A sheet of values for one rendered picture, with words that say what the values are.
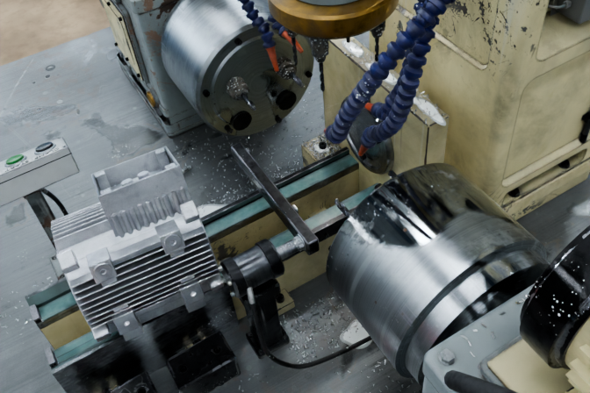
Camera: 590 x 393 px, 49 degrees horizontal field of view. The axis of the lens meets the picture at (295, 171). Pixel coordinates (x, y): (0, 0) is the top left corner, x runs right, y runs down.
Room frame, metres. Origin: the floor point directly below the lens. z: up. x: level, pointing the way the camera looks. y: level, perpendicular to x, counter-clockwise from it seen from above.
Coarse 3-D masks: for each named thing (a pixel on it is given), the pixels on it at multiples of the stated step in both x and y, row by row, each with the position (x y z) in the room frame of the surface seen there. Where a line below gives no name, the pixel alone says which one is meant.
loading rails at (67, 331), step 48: (288, 192) 0.79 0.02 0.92; (336, 192) 0.82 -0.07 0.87; (240, 240) 0.73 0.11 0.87; (288, 240) 0.68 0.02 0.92; (48, 288) 0.63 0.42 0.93; (288, 288) 0.65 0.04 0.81; (48, 336) 0.57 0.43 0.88; (144, 336) 0.53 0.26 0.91; (192, 336) 0.56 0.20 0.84; (96, 384) 0.49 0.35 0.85
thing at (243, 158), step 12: (240, 144) 0.81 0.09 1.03; (240, 156) 0.78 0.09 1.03; (252, 168) 0.75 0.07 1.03; (252, 180) 0.74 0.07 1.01; (264, 180) 0.72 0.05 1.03; (264, 192) 0.70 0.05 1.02; (276, 192) 0.69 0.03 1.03; (276, 204) 0.67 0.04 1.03; (288, 204) 0.66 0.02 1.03; (288, 216) 0.64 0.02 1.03; (288, 228) 0.63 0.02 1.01; (300, 228) 0.61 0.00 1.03; (300, 240) 0.59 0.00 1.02; (312, 240) 0.59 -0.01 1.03; (312, 252) 0.58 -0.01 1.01
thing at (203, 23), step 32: (192, 0) 1.08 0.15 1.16; (224, 0) 1.05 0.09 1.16; (256, 0) 1.06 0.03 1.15; (192, 32) 1.00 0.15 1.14; (224, 32) 0.96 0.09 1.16; (256, 32) 0.97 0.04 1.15; (192, 64) 0.95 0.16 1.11; (224, 64) 0.93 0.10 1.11; (256, 64) 0.96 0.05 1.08; (288, 64) 0.96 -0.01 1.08; (192, 96) 0.92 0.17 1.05; (224, 96) 0.92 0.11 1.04; (256, 96) 0.95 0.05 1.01; (288, 96) 0.98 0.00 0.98; (224, 128) 0.92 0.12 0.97; (256, 128) 0.95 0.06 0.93
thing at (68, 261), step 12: (180, 204) 0.62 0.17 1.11; (192, 204) 0.62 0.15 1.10; (192, 216) 0.60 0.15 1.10; (72, 252) 0.56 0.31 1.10; (60, 264) 0.54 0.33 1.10; (72, 264) 0.54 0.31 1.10; (216, 276) 0.57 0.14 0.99; (216, 288) 0.56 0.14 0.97; (96, 336) 0.49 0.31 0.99; (108, 336) 0.50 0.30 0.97
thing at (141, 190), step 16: (144, 160) 0.72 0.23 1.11; (160, 160) 0.71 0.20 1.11; (96, 176) 0.68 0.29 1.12; (112, 176) 0.70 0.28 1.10; (128, 176) 0.70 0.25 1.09; (144, 176) 0.67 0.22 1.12; (160, 176) 0.64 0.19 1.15; (176, 176) 0.65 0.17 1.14; (112, 192) 0.62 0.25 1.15; (128, 192) 0.62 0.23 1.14; (144, 192) 0.63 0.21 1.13; (160, 192) 0.63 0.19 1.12; (176, 192) 0.64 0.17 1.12; (112, 208) 0.61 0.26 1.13; (128, 208) 0.61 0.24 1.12; (144, 208) 0.62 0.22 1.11; (160, 208) 0.62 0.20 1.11; (176, 208) 0.62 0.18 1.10; (112, 224) 0.60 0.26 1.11; (128, 224) 0.60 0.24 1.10; (144, 224) 0.60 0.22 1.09
